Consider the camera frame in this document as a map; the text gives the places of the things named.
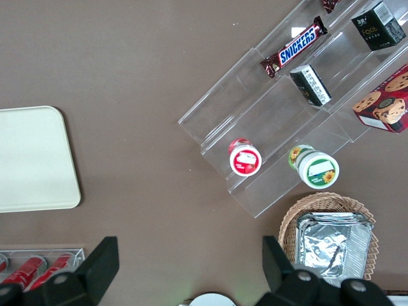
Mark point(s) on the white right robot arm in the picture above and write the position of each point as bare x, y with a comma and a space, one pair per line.
212, 300

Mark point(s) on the small black carton box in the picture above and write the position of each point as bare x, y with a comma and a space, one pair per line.
377, 27
314, 87

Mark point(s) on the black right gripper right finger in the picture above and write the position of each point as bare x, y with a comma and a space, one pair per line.
287, 287

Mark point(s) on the beige plastic tray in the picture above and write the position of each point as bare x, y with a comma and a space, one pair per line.
32, 159

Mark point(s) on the red cola bottle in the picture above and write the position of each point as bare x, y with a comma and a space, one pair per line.
27, 271
2, 264
55, 267

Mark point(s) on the red chocolate chip cookie box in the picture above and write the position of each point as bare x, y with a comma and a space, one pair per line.
385, 105

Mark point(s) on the red lid strawberry jar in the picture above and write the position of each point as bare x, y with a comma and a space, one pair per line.
245, 161

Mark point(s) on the Snickers chocolate bar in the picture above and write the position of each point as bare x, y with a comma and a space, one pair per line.
296, 46
330, 4

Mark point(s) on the clear acrylic bottle rack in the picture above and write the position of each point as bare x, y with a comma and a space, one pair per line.
78, 253

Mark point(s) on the light wicker basket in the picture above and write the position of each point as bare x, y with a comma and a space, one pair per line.
290, 223

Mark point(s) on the clear acrylic stepped display stand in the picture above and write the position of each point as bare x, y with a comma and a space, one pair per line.
255, 105

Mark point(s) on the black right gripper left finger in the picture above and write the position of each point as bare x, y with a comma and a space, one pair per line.
95, 274

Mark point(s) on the green lid sunflower jar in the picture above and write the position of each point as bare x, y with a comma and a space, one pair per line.
318, 170

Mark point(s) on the aluminium foil tray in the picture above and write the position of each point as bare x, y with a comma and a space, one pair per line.
325, 248

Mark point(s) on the white plastic snack bin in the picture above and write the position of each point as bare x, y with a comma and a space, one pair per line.
401, 301

